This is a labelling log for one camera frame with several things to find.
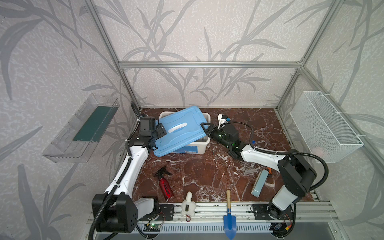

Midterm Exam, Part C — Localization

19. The white plastic storage bin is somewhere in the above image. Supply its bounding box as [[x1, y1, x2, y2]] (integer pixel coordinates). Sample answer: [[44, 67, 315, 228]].
[[160, 112, 211, 154]]

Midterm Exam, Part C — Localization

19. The blue plastic bin lid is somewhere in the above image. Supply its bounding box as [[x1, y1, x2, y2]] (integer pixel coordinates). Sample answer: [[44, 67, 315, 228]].
[[154, 106, 207, 157]]

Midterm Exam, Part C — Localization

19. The clear acrylic test tube rack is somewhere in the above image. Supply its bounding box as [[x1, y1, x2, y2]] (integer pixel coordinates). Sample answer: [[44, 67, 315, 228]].
[[244, 168, 261, 175]]

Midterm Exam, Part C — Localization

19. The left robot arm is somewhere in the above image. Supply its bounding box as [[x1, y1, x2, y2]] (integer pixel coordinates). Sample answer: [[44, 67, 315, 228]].
[[88, 103, 167, 240]]

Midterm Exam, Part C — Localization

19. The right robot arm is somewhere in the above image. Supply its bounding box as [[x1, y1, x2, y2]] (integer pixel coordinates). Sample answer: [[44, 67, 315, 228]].
[[201, 122, 329, 220]]

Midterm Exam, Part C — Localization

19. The teal grey rectangular box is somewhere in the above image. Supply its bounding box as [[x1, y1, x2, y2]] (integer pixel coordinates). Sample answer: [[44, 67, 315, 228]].
[[251, 170, 269, 198]]

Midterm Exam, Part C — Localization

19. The red spray bottle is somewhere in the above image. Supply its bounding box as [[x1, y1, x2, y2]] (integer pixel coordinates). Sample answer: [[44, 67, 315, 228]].
[[154, 167, 174, 202]]

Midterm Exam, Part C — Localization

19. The white plastic figurine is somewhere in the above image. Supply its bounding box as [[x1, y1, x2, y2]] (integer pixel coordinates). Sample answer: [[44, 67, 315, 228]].
[[181, 192, 196, 217]]

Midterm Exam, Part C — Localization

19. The green circuit board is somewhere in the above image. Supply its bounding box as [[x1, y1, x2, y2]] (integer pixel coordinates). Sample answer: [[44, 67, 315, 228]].
[[143, 224, 162, 232]]

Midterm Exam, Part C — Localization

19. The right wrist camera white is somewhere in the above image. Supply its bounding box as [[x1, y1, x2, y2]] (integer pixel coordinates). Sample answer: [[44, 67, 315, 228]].
[[218, 114, 231, 130]]

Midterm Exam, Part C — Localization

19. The clear wall shelf green liner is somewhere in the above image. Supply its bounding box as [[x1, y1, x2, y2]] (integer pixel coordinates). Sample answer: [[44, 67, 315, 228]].
[[43, 94, 120, 163]]

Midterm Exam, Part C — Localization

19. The aluminium front rail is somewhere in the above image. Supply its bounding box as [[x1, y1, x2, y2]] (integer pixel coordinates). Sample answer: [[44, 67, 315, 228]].
[[86, 202, 341, 225]]

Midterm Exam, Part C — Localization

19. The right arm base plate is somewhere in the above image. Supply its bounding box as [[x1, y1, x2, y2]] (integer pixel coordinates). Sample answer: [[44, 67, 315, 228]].
[[251, 204, 296, 220]]

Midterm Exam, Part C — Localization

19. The blue garden trowel wooden handle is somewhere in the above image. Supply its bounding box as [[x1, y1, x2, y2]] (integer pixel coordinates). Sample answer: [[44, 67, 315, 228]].
[[223, 190, 237, 240]]

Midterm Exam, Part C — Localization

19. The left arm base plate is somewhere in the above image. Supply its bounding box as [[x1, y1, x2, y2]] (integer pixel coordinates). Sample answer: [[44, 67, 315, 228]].
[[140, 204, 175, 221]]

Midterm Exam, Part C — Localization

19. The white wire mesh basket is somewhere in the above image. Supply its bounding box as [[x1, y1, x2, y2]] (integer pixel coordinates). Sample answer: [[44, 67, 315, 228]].
[[290, 91, 364, 163]]

